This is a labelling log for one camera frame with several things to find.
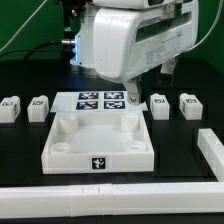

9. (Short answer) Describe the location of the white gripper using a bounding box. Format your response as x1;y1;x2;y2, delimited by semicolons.
93;0;199;104

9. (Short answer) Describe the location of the white square tabletop tray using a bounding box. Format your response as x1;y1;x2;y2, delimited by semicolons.
41;111;154;174

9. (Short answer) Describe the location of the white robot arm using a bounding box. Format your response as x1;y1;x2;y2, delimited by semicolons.
71;0;199;105

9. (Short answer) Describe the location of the white sheet with tags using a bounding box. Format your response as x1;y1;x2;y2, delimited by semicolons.
51;91;148;112

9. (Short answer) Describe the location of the white L-shaped obstacle fence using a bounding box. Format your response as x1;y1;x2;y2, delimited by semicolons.
0;128;224;219

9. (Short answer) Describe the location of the black cable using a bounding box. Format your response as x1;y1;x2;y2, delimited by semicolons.
0;39;78;61

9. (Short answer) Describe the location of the white cable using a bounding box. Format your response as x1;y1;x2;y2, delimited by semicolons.
0;0;49;54

